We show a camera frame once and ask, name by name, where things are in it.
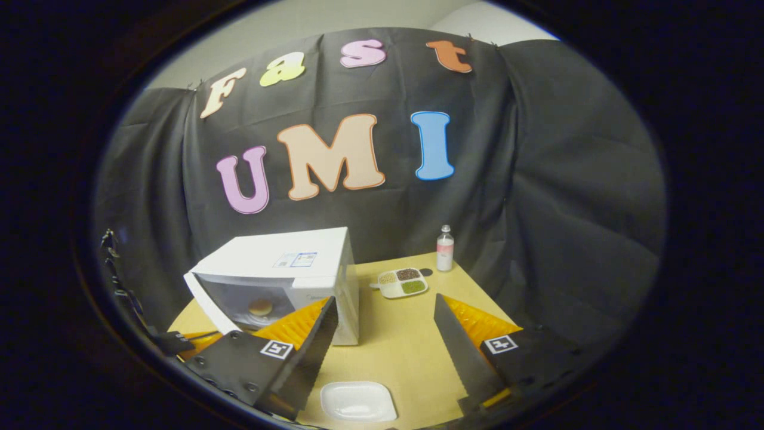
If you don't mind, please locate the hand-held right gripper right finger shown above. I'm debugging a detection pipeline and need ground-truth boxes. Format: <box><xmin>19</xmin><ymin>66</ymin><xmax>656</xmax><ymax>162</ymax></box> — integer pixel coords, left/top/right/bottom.
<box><xmin>433</xmin><ymin>293</ymin><xmax>583</xmax><ymax>416</ymax></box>

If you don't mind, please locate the white microwave oven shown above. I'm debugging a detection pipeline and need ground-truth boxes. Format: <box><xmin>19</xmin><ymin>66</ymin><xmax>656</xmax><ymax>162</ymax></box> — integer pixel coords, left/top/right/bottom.
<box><xmin>183</xmin><ymin>226</ymin><xmax>360</xmax><ymax>346</ymax></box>

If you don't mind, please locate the white square plate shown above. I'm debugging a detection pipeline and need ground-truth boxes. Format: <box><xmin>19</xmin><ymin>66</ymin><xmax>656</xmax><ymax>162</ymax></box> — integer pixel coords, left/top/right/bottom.
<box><xmin>320</xmin><ymin>381</ymin><xmax>398</xmax><ymax>423</ymax></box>

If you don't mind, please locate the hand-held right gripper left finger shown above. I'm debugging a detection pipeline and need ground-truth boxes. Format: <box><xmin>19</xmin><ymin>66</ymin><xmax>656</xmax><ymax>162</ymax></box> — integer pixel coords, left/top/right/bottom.
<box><xmin>184</xmin><ymin>297</ymin><xmax>340</xmax><ymax>420</ymax></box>

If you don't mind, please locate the divided tray of grains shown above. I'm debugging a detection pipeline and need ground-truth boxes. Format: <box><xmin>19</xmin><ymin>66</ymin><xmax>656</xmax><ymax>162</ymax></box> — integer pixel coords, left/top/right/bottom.
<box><xmin>369</xmin><ymin>267</ymin><xmax>430</xmax><ymax>300</ymax></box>

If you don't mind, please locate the clear plastic bottle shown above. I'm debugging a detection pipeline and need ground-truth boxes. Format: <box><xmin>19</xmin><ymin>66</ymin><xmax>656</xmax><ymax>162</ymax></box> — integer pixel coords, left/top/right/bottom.
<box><xmin>436</xmin><ymin>225</ymin><xmax>455</xmax><ymax>273</ymax></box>

